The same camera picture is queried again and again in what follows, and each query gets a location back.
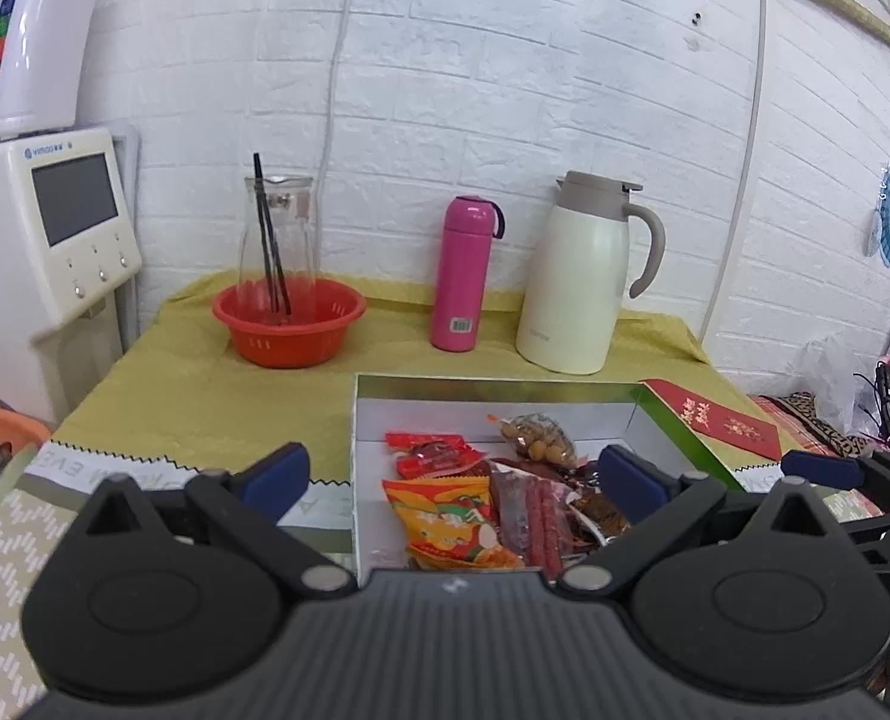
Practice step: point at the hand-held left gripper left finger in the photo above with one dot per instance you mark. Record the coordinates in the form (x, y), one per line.
(276, 469)

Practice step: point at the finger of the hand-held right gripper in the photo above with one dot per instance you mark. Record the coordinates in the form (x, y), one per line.
(887, 527)
(823, 469)

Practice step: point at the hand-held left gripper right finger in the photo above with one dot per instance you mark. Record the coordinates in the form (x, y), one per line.
(632, 476)

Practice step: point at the dark red snack packet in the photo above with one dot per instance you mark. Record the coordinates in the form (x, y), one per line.
(538, 474)

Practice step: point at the green cardboard box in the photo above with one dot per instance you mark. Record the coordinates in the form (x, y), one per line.
(430, 409)

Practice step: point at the leopard print cloth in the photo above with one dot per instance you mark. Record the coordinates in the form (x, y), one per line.
(805, 420)

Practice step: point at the brown clear snack packet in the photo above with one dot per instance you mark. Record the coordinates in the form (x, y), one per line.
(598, 517)

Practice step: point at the clear plastic bag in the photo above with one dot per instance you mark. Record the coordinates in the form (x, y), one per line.
(835, 382)

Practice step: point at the red envelope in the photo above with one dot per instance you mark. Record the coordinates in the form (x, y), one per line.
(715, 420)

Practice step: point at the clear peanut packet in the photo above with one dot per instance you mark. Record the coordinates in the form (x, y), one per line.
(538, 439)

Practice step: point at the red sausage pack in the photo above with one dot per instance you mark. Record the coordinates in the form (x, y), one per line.
(531, 521)

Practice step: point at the red plastic basket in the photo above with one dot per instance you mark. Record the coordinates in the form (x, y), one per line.
(287, 326)

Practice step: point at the yellow tablecloth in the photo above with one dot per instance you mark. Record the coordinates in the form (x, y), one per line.
(174, 360)

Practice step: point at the red clear-window snack packet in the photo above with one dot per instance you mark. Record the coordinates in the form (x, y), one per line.
(433, 454)

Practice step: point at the orange snack packet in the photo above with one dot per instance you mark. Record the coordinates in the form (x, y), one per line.
(445, 521)

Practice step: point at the cream thermal carafe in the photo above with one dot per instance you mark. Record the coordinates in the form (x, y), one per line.
(576, 285)

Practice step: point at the glass pitcher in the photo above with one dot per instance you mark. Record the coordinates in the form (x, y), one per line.
(280, 240)

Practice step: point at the black chopsticks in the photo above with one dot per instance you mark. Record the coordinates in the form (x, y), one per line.
(271, 240)

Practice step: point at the pink thermos bottle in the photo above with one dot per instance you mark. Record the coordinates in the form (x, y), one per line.
(460, 277)

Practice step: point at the beige zigzag tablecloth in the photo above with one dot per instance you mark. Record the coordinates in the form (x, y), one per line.
(9, 540)

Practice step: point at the orange plastic basin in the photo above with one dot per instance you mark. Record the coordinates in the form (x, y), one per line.
(2, 424)

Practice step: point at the white water dispenser with screen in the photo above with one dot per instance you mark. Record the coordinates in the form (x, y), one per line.
(47, 255)

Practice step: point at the white wall pipe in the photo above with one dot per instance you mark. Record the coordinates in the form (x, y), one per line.
(748, 135)

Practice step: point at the white wall water purifier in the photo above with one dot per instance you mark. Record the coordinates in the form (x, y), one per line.
(24, 37)

